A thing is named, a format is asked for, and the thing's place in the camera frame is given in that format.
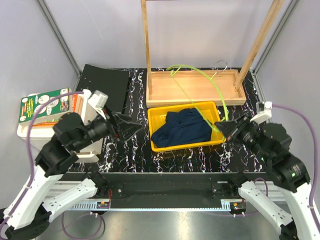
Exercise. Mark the black foam board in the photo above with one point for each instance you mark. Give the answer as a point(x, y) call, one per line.
point(112, 82)

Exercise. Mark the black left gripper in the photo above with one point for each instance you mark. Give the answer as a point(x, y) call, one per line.
point(121, 128)

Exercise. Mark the yellow plastic tray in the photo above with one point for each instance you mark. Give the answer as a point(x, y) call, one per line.
point(157, 118)

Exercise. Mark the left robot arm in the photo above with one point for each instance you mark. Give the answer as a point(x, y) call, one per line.
point(31, 214)

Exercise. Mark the wooden clothes rack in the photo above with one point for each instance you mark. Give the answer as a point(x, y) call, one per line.
point(163, 91)

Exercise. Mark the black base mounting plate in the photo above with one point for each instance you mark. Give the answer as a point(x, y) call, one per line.
point(179, 192)

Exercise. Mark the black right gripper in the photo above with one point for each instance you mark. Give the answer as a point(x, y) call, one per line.
point(231, 129)

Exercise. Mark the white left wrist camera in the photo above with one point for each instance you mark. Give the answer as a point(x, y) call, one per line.
point(96, 99)

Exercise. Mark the left aluminium frame post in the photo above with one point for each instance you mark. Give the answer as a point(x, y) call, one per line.
point(44, 8)

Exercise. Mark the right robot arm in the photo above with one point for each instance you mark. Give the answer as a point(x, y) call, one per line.
point(270, 145)

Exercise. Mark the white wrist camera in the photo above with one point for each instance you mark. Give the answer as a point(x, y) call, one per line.
point(96, 99)
point(264, 112)

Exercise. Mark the white plastic container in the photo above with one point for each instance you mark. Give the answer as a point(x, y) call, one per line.
point(40, 135)

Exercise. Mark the green printed cardboard box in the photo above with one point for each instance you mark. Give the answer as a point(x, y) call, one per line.
point(47, 107)

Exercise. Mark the right aluminium frame post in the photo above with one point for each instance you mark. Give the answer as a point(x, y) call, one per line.
point(290, 8)

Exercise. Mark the navy blue shorts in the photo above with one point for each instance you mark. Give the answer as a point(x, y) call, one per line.
point(182, 128)

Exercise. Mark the aluminium frame post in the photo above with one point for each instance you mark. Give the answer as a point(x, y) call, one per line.
point(44, 8)
point(290, 8)

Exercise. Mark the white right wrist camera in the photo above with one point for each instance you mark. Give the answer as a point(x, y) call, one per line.
point(264, 112)

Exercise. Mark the neon yellow clothes hanger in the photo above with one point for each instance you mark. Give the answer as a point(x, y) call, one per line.
point(198, 92)

